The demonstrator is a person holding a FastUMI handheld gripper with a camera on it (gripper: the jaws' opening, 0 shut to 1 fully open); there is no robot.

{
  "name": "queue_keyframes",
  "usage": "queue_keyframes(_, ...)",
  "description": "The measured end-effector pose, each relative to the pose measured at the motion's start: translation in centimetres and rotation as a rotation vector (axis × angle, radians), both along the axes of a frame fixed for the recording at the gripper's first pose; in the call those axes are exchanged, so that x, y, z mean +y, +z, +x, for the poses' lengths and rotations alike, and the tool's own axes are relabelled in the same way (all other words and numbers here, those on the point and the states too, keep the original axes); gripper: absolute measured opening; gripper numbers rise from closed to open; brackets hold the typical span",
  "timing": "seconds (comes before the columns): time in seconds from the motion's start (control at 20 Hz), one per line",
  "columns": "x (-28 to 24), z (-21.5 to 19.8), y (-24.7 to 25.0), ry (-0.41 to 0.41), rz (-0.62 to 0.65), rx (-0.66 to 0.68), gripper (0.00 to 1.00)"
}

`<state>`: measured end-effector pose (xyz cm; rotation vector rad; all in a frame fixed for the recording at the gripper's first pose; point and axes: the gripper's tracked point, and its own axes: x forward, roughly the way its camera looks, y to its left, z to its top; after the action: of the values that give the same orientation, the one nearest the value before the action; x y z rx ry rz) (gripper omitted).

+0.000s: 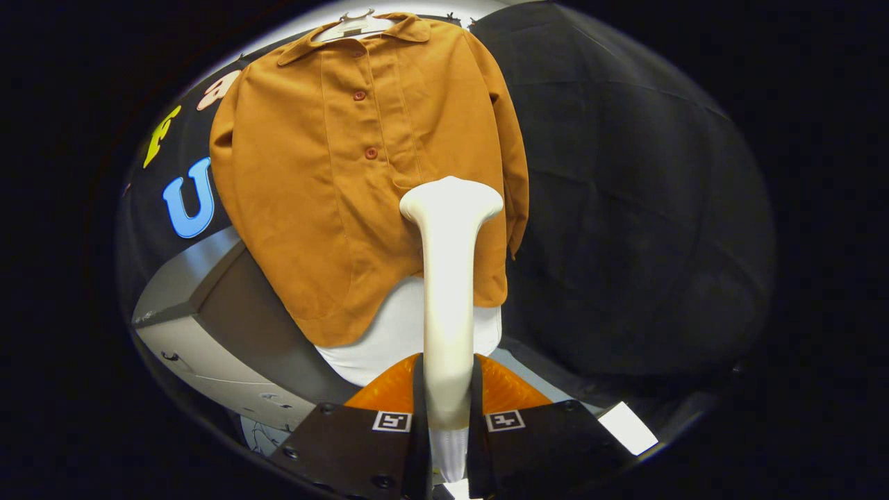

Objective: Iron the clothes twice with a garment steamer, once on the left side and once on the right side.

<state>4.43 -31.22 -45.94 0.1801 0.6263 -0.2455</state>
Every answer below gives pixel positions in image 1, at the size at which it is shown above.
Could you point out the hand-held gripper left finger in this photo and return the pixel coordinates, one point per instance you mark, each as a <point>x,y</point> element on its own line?
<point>418,458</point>

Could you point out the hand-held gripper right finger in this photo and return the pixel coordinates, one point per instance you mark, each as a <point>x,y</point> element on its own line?
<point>479,458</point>

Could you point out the white garment steamer head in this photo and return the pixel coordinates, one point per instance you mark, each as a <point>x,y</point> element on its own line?
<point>448,292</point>

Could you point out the orange button-up shirt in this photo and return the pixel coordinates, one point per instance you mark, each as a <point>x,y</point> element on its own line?
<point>298,208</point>

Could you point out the grey cabinet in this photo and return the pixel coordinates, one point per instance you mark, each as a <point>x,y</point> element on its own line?
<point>229,326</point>

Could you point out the black backdrop cloth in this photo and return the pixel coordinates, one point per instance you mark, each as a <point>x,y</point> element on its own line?
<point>625,208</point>

